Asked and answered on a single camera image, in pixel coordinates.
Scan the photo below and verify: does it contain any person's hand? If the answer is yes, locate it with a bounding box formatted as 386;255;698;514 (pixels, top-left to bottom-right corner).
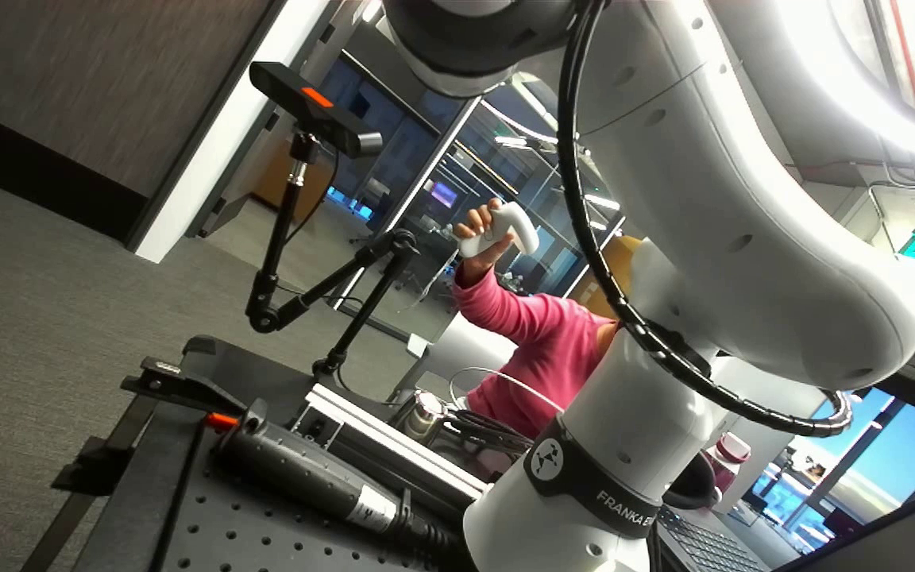
450;198;510;265

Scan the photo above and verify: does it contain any black keyboard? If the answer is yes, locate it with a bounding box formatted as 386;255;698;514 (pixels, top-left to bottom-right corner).
649;506;781;572

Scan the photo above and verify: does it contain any aluminium extrusion rail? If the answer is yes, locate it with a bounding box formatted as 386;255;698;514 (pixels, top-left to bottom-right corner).
294;381;495;503

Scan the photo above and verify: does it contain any computer monitor blue screen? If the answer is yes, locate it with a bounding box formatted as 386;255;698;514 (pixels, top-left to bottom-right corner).
741;385;915;572

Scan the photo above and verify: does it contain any black camera orange mark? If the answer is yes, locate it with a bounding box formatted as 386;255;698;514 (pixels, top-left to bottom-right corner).
247;59;386;159

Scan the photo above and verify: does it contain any white cylindrical bucket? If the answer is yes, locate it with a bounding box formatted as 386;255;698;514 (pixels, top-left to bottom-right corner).
408;311;521;404

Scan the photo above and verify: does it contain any pink sleeved forearm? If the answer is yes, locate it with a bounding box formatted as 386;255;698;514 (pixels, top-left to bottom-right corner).
450;255;577;355

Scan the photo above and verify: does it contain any small clear jar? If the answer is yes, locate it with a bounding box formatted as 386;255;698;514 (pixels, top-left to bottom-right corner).
404;388;449;438

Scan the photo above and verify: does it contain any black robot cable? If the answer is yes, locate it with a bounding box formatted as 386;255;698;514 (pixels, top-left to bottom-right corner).
556;0;865;441

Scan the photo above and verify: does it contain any white handheld controller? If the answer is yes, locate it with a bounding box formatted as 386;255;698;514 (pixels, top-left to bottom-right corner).
458;201;540;260

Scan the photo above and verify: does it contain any black clamp orange handle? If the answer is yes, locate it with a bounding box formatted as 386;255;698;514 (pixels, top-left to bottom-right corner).
201;404;469;553

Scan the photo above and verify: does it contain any black articulated camera stand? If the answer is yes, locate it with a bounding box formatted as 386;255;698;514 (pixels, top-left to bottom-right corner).
242;126;421;381

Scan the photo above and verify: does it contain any person's pink torso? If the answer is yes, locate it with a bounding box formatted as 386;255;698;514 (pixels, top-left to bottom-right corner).
463;297;624;444

